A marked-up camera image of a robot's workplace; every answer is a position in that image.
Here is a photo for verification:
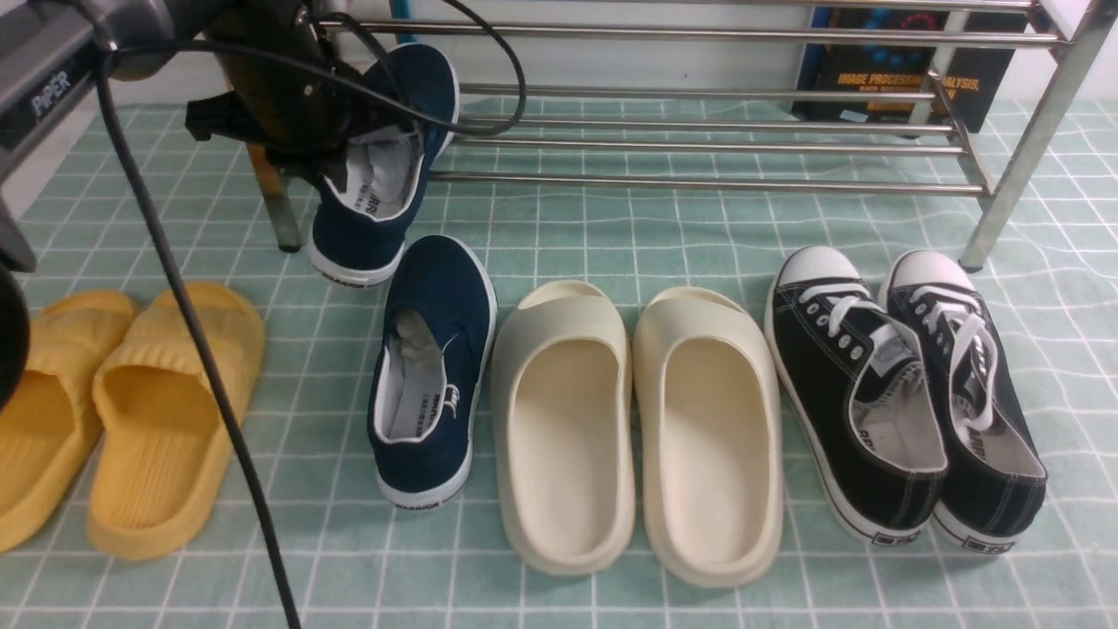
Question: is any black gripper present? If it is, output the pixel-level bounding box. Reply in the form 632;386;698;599
184;1;416;190

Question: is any navy slip-on shoe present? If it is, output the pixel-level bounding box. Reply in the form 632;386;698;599
367;235;498;511
307;41;462;287

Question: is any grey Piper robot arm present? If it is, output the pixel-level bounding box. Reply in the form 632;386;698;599
1;1;417;182

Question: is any metal shoe rack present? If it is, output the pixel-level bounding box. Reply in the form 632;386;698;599
247;0;1118;273

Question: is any yellow slide sandal right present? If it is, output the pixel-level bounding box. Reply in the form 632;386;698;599
86;290;234;561

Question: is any yellow slide sandal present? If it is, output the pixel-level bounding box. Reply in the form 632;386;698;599
86;290;234;561
1;290;139;552

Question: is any cream slide sandal left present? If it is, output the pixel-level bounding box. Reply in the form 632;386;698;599
487;280;636;576

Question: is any cream slide sandal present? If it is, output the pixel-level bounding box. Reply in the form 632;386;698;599
632;287;783;588
487;280;636;576

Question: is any yellow slide sandal left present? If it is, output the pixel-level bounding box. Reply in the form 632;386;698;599
1;290;139;552

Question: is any green checkered cloth mat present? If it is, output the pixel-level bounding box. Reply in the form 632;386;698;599
3;101;1117;628

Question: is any cream slide sandal right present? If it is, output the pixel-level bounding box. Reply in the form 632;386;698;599
632;287;783;588

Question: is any black canvas sneaker left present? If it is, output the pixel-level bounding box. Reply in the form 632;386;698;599
762;245;948;547

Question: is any black canvas sneaker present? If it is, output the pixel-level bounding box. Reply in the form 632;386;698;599
762;245;948;547
878;250;1049;555

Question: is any dark image processing book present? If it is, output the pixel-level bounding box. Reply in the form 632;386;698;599
790;7;1014;133

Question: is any black canvas sneaker right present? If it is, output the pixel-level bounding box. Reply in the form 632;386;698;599
878;250;1049;555

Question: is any black cable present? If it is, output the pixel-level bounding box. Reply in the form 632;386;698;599
70;0;528;629

